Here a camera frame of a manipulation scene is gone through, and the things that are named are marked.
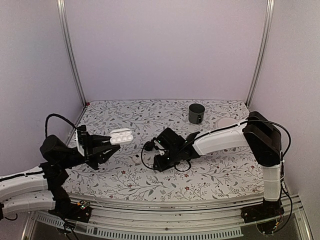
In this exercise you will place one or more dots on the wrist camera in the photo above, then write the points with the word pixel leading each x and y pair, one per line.
pixel 159 147
pixel 80 139

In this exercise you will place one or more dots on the white earbud case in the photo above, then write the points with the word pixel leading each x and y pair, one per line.
pixel 121 136

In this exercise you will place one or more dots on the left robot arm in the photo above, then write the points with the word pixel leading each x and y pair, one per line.
pixel 41 188

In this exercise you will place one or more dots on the aluminium frame post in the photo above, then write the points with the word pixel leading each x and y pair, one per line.
pixel 267 24
pixel 62 13

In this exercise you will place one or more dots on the right aluminium frame post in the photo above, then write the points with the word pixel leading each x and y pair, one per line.
pixel 267 24

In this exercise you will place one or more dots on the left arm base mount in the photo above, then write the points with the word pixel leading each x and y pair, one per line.
pixel 80 211

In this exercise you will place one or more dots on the cream earbud case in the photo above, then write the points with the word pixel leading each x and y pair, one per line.
pixel 137 159

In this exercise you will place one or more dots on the floral table cloth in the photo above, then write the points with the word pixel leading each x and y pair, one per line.
pixel 223 174

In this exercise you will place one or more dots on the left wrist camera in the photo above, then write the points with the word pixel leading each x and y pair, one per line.
pixel 80 139

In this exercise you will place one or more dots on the left aluminium frame post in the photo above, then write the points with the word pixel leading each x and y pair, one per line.
pixel 62 13

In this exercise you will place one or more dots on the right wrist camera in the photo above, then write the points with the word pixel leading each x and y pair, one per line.
pixel 159 147

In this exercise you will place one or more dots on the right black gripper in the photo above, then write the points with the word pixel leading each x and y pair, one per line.
pixel 161 166

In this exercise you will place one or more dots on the black earbud case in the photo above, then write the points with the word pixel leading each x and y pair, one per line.
pixel 148 146

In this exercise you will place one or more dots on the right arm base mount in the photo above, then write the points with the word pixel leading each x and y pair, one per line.
pixel 262 211

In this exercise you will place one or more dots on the beige plate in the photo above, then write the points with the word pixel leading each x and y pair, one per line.
pixel 225 122

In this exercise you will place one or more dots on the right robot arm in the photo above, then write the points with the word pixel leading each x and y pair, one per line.
pixel 256 132

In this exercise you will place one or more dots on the dark green mug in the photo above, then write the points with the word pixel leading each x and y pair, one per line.
pixel 196 113

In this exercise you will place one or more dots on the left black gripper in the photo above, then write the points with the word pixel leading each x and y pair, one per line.
pixel 89 157

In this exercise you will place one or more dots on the aluminium front rail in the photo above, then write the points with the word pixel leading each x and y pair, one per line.
pixel 217 219

